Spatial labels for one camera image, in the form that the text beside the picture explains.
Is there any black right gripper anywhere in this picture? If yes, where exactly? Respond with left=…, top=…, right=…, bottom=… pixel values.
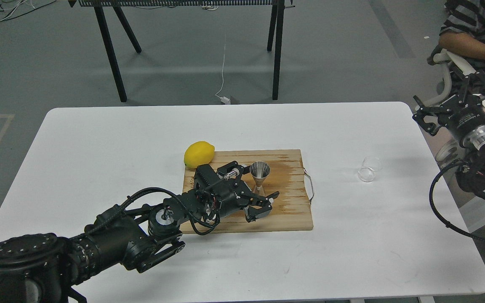
left=412, top=64, right=485, bottom=149

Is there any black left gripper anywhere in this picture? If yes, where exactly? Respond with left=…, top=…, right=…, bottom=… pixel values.
left=184, top=161, right=280, bottom=223

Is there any steel double jigger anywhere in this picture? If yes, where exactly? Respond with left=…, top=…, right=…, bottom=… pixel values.
left=250, top=161, right=271, bottom=196

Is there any small clear glass cup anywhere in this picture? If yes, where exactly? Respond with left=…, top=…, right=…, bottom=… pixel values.
left=357, top=157, right=383, bottom=183

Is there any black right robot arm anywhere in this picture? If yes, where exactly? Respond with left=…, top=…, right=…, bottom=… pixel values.
left=413, top=62, right=485, bottom=242

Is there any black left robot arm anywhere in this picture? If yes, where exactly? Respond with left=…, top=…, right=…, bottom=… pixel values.
left=0, top=161, right=279, bottom=303

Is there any white office chair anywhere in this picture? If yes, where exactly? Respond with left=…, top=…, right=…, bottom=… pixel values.
left=424, top=44, right=479, bottom=162

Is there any yellow lemon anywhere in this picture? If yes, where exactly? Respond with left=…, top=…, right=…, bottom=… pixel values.
left=184, top=141, right=215, bottom=169

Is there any person in striped shirt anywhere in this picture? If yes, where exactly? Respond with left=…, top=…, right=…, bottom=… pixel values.
left=438, top=0, right=485, bottom=73

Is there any white cable with plug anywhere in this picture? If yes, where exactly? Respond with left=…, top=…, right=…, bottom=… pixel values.
left=215, top=33, right=232, bottom=105

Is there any black metal frame table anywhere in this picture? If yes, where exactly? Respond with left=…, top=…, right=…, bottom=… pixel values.
left=68, top=0, right=296, bottom=103

